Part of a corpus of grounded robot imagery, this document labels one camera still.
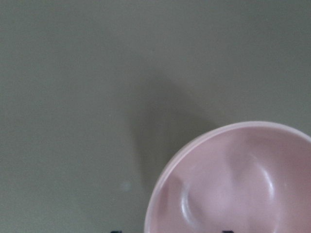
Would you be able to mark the small pink bowl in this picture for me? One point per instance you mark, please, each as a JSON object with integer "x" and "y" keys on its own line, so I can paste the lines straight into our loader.
{"x": 249, "y": 177}

